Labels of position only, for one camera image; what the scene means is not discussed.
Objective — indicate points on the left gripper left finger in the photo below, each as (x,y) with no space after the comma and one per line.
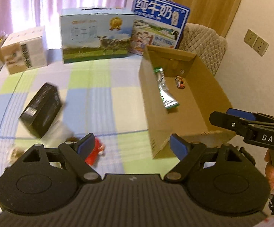
(75,155)

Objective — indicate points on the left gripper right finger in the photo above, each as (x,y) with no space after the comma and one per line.
(189,154)

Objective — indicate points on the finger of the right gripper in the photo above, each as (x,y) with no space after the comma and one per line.
(230,122)
(251,116)

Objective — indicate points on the red toy figure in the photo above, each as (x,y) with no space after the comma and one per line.
(99,149)

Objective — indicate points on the silver green foil bag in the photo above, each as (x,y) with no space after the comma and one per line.
(168,100)

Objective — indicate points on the small toy race car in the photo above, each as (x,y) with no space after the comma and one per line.
(180,84)

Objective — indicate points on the person right hand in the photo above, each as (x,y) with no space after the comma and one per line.
(269,169)

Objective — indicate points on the brown hair scrunchie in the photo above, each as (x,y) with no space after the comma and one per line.
(71,140)

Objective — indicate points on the black rectangular box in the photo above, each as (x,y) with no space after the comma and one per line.
(41,111)

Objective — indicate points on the open brown cardboard box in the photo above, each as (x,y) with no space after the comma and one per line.
(202,96)

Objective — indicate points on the patchwork bed sheet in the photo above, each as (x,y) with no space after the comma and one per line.
(102,97)

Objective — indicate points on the beige quilted cover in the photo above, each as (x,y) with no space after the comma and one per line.
(205,43)

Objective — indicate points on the white beige product box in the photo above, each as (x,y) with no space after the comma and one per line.
(25,50)

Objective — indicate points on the light blue milk carton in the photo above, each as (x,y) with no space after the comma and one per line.
(95,33)

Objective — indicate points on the dark blue milk carton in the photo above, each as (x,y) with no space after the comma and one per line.
(157,22)

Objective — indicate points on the beige wall socket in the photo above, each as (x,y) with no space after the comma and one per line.
(257,43)

